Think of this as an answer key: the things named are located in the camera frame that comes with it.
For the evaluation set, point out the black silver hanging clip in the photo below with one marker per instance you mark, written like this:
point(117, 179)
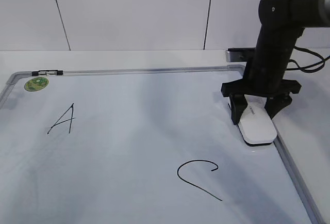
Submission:
point(47, 72)

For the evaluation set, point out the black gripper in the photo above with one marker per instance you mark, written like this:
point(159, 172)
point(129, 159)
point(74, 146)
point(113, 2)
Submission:
point(276, 89)

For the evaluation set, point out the green round sticker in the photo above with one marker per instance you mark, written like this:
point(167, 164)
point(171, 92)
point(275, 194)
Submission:
point(36, 84)

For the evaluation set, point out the white magnetic whiteboard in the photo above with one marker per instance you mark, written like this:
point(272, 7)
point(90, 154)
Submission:
point(139, 146)

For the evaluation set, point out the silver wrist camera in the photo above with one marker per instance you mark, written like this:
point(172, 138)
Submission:
point(239, 54)

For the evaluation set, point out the white whiteboard eraser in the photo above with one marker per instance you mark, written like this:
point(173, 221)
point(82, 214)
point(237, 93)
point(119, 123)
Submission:
point(255, 125)

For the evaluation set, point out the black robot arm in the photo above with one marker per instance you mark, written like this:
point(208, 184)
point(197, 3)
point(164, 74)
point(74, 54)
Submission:
point(282, 23)

